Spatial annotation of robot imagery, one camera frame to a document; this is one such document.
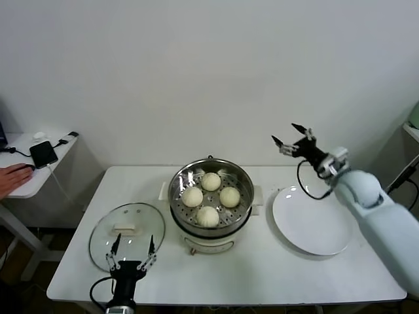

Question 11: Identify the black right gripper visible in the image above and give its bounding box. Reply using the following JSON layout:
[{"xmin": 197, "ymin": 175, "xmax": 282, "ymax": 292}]
[{"xmin": 270, "ymin": 122, "xmax": 328, "ymax": 171}]

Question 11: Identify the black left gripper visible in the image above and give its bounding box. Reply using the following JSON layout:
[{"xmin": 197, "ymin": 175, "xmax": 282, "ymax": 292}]
[{"xmin": 105, "ymin": 232, "xmax": 157, "ymax": 302}]

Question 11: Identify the round glass pot lid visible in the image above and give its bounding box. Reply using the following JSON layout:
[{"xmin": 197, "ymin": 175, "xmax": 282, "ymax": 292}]
[{"xmin": 88, "ymin": 201, "xmax": 166, "ymax": 274}]

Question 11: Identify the white steamed baozi bun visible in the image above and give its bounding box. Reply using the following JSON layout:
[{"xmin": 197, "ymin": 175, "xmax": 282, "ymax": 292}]
[
  {"xmin": 195, "ymin": 205, "xmax": 219, "ymax": 229},
  {"xmin": 181, "ymin": 186, "xmax": 204, "ymax": 209},
  {"xmin": 218, "ymin": 186, "xmax": 242, "ymax": 209},
  {"xmin": 200, "ymin": 172, "xmax": 221, "ymax": 192}
]

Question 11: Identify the perforated steel steamer pot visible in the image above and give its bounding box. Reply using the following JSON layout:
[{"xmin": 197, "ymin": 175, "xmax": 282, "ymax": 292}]
[{"xmin": 159, "ymin": 158, "xmax": 264, "ymax": 235}]

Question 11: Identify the person's bare hand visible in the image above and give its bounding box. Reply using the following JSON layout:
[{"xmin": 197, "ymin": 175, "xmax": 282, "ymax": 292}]
[{"xmin": 0, "ymin": 163, "xmax": 34, "ymax": 200}]

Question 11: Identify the cream electric cooker base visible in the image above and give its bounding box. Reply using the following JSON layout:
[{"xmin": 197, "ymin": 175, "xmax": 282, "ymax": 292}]
[{"xmin": 170, "ymin": 205, "xmax": 253, "ymax": 256}]

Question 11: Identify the round white plate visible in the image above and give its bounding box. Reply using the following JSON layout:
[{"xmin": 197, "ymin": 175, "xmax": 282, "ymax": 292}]
[{"xmin": 271, "ymin": 184, "xmax": 354, "ymax": 256}]

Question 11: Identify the white shelf board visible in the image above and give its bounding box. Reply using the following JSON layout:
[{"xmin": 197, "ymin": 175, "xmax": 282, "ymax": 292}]
[{"xmin": 401, "ymin": 121, "xmax": 419, "ymax": 145}]

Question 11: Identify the pale green appliance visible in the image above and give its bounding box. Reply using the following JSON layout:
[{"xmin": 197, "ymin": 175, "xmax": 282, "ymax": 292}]
[{"xmin": 410, "ymin": 100, "xmax": 419, "ymax": 130}]

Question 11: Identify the white side table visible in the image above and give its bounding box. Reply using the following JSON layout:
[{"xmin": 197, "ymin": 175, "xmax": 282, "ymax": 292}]
[{"xmin": 0, "ymin": 131, "xmax": 79, "ymax": 282}]

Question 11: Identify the black smartphone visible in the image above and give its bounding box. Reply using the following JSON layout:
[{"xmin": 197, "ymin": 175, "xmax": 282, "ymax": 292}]
[{"xmin": 29, "ymin": 140, "xmax": 59, "ymax": 169}]

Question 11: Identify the dark laptop screen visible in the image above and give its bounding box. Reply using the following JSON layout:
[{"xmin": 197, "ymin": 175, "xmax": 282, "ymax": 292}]
[{"xmin": 0, "ymin": 97, "xmax": 9, "ymax": 148}]

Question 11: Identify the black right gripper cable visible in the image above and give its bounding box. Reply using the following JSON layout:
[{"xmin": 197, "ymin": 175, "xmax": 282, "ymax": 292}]
[{"xmin": 296, "ymin": 159, "xmax": 334, "ymax": 200}]

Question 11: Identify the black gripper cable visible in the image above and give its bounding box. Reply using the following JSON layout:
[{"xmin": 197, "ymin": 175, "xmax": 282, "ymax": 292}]
[
  {"xmin": 90, "ymin": 276, "xmax": 116, "ymax": 304},
  {"xmin": 296, "ymin": 159, "xmax": 334, "ymax": 200}
]

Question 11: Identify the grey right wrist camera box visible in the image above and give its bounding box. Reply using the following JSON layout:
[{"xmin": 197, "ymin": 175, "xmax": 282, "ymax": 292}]
[{"xmin": 316, "ymin": 147, "xmax": 350, "ymax": 179}]

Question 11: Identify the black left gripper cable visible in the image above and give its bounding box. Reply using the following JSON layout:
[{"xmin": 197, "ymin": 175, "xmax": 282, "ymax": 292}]
[{"xmin": 90, "ymin": 276, "xmax": 116, "ymax": 304}]

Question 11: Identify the white charging cable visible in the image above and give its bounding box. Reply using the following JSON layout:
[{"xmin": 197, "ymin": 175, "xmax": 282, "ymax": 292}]
[{"xmin": 45, "ymin": 163, "xmax": 86, "ymax": 212}]

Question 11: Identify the black power cable with plug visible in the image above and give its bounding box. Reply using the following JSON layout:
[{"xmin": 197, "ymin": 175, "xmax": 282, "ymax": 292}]
[{"xmin": 384, "ymin": 160, "xmax": 419, "ymax": 212}]

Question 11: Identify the black cable with adapter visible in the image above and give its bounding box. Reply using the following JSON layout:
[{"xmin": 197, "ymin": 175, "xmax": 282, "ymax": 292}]
[{"xmin": 0, "ymin": 131, "xmax": 79, "ymax": 158}]

